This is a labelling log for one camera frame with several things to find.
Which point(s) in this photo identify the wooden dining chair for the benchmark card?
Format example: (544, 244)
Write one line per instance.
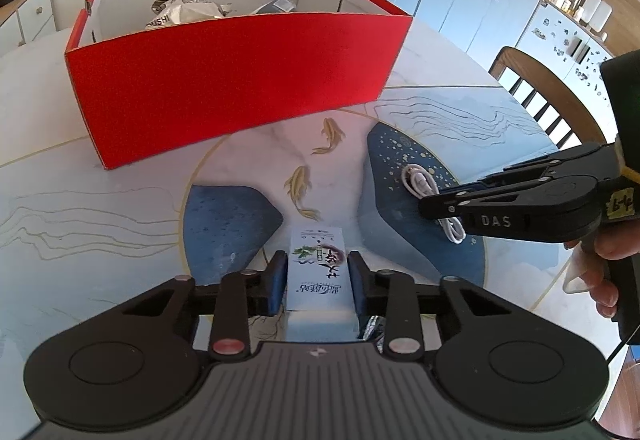
(560, 80)

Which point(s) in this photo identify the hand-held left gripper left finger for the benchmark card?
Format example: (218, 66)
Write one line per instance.
(278, 282)

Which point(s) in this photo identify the black snack packet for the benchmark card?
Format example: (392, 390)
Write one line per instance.
(372, 330)

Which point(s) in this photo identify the silver snack wrapper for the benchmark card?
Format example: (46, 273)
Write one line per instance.
(187, 10)

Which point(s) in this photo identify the white tissue pack dark label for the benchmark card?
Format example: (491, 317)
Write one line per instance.
(275, 6)

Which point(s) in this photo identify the white blue patterned desktop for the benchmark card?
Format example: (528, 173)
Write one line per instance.
(125, 220)

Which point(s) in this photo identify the white wooden sideboard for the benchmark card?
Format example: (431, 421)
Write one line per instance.
(30, 15)

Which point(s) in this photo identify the person's right hand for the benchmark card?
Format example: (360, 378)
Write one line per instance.
(602, 272)

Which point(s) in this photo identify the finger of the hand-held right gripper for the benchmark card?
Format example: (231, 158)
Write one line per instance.
(560, 160)
(450, 207)

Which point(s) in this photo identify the white stickered cabinet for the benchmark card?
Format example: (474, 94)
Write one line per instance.
(560, 45)

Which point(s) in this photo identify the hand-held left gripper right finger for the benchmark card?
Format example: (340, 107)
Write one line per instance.
(357, 282)

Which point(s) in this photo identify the red cardboard box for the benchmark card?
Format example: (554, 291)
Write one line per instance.
(225, 70)

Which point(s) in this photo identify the small white blue box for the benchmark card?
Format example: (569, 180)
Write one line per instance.
(320, 270)

